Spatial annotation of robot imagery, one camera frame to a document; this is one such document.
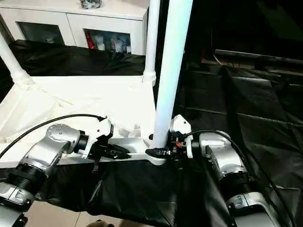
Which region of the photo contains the white cabinet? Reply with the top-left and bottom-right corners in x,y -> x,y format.
0,0 -> 151,56

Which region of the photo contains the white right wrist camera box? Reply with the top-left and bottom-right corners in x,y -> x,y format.
169,114 -> 192,159

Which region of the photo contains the white plastic table top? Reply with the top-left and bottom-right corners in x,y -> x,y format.
0,75 -> 167,168

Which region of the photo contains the large black furniture piece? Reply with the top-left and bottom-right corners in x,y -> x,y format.
159,0 -> 303,60

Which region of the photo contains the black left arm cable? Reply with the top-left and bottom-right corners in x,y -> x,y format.
0,113 -> 107,159

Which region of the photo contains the black robot left foot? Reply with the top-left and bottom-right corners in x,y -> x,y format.
89,220 -> 114,227

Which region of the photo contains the dark glass bowl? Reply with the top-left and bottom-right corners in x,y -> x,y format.
80,0 -> 103,10

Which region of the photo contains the black mat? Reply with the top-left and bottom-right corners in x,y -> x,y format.
0,39 -> 303,227

